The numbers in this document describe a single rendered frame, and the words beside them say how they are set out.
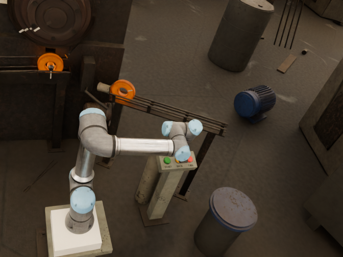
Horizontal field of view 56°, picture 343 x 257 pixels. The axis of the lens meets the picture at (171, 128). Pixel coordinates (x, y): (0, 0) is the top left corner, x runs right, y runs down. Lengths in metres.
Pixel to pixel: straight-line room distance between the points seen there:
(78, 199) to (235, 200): 1.00
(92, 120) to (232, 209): 1.09
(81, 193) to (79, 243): 0.27
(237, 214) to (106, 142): 1.05
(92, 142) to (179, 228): 1.24
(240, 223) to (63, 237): 1.01
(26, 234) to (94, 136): 1.05
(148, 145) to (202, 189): 1.35
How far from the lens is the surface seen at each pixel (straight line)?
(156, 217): 2.37
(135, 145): 1.39
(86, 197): 1.67
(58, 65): 2.22
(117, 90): 2.15
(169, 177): 2.00
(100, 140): 1.35
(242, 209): 2.13
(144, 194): 2.34
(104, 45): 2.28
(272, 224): 2.80
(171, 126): 1.54
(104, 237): 1.90
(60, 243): 1.79
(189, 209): 2.53
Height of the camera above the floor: 1.94
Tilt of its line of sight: 39 degrees down
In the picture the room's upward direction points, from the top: 21 degrees clockwise
